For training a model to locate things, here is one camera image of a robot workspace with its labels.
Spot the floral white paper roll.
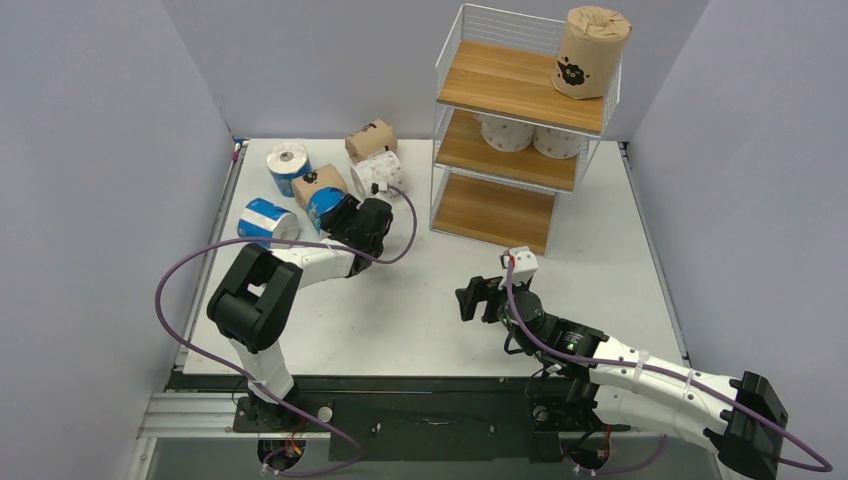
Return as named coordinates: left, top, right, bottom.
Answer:
left=350, top=150, right=407, bottom=199
left=474, top=114, right=535, bottom=152
left=532, top=126, right=585, bottom=159

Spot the brown paper roll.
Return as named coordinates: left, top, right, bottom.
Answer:
left=345, top=119, right=398, bottom=163
left=551, top=6, right=632, bottom=100
left=292, top=164, right=348, bottom=209

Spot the blue paper roll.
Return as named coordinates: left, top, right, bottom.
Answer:
left=236, top=198, right=301, bottom=240
left=265, top=141, right=312, bottom=197
left=306, top=186, right=347, bottom=235

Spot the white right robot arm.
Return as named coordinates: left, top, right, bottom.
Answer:
left=455, top=276, right=788, bottom=479

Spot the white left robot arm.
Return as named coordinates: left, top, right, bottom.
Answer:
left=207, top=195, right=393, bottom=430

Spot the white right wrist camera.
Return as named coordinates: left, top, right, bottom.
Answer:
left=499, top=246, right=539, bottom=288

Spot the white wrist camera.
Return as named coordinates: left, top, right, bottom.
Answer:
left=367, top=182, right=391, bottom=198
left=499, top=246, right=539, bottom=288

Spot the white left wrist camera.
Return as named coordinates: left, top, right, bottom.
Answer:
left=367, top=182, right=391, bottom=198

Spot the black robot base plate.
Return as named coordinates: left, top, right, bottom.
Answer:
left=231, top=374, right=631, bottom=465

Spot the white wire wooden shelf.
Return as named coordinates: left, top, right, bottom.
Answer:
left=429, top=3, right=621, bottom=254

